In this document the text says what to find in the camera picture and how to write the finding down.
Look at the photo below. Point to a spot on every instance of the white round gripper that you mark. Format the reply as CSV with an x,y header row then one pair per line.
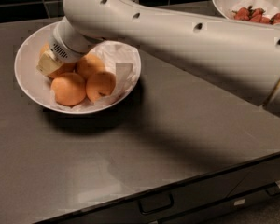
x,y
60,48

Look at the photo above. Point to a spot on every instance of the large rough-skinned orange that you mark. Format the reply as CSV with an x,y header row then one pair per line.
x,y
67,67

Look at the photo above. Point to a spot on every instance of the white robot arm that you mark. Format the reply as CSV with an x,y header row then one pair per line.
x,y
240,57

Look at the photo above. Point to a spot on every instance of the large white bowl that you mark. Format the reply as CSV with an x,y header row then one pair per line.
x,y
32,82

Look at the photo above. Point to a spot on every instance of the front left orange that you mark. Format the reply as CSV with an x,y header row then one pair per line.
x,y
69,89

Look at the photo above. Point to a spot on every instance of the back middle orange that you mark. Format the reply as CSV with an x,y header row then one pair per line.
x,y
89,65

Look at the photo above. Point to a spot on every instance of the front right orange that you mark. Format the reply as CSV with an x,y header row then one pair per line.
x,y
99,85

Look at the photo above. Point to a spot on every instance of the white paper in large bowl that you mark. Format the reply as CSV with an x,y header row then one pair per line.
x,y
119,59

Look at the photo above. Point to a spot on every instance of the white strawberry bowl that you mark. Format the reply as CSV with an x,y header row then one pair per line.
x,y
226,7

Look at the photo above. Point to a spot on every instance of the white paper in strawberry bowl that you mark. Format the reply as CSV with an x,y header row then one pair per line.
x,y
257,11

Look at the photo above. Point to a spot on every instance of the red strawberries pile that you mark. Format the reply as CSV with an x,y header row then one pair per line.
x,y
256,15

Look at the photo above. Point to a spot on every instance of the lower dark drawer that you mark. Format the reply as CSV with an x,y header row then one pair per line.
x,y
258,206

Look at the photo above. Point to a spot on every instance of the dark drawer front with handle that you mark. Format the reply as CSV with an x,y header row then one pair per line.
x,y
150,206

